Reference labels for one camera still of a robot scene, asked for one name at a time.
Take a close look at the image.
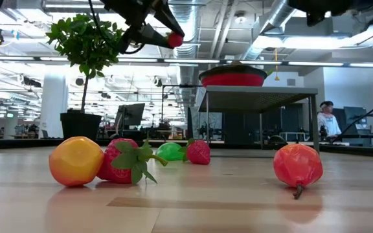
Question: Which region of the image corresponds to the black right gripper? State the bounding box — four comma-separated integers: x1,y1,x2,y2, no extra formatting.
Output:
288,0,368,27

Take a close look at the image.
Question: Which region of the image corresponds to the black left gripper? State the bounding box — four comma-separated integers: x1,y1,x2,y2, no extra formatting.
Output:
100,0,186,54

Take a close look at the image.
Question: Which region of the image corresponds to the red toy strawberry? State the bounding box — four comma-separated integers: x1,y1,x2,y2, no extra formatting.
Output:
96,137,168,186
180,138,212,166
168,32,185,49

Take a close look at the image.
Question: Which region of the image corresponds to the red collapsible bowl grey rim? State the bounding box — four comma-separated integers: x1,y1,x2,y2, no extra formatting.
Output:
198,64,268,87

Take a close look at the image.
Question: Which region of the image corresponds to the green potted tree black pot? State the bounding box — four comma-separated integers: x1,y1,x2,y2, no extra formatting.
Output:
45,13,128,142

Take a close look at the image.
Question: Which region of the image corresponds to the black computer monitor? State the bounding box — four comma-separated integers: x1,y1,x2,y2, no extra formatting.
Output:
113,102,146,129

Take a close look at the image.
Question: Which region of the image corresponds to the dark computer monitor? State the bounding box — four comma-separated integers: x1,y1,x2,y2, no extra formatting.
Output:
341,105,368,130

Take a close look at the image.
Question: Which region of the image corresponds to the grey perforated metal shelf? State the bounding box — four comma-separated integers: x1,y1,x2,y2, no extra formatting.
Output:
198,85,320,153

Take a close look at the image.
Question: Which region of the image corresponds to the person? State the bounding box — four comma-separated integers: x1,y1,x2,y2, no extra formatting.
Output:
317,100,343,143

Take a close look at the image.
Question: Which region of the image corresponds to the green toy pear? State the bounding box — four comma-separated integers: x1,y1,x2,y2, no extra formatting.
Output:
155,141,186,162

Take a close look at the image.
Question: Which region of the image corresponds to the white column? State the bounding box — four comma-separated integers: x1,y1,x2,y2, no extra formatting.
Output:
39,66,69,139

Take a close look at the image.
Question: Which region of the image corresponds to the yellow red toy pear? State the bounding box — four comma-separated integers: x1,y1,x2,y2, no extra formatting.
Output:
49,135,105,188

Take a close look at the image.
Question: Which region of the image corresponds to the red orange toy pear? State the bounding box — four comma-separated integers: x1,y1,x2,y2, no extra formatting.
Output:
272,143,324,200

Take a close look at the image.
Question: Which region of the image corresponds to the silver ventilation duct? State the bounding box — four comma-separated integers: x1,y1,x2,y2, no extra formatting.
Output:
163,3,203,107

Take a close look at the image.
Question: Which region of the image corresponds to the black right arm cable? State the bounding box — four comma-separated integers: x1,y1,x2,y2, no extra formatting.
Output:
330,93,373,144

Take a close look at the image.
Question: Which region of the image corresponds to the black aluminium table frame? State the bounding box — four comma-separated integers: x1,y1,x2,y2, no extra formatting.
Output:
0,137,373,159

